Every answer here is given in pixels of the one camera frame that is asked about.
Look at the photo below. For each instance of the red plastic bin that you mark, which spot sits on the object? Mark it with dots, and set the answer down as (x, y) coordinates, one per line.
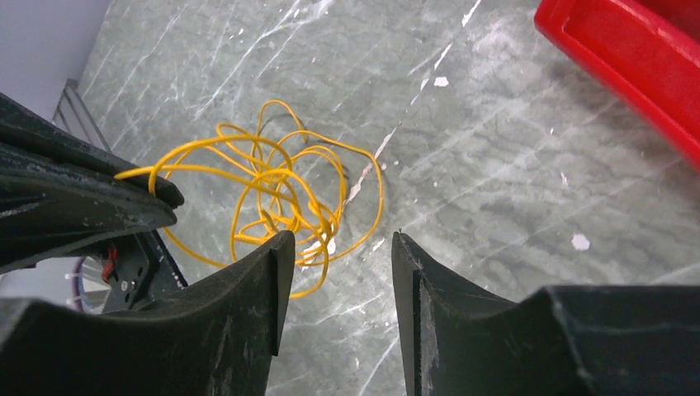
(647, 52)

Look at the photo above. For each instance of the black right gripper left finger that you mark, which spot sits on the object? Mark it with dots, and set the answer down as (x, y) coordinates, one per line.
(216, 337)

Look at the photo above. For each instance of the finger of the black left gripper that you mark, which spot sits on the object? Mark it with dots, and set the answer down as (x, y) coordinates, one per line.
(27, 134)
(51, 209)

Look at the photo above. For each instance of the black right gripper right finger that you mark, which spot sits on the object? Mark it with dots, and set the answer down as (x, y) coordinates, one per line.
(457, 338)

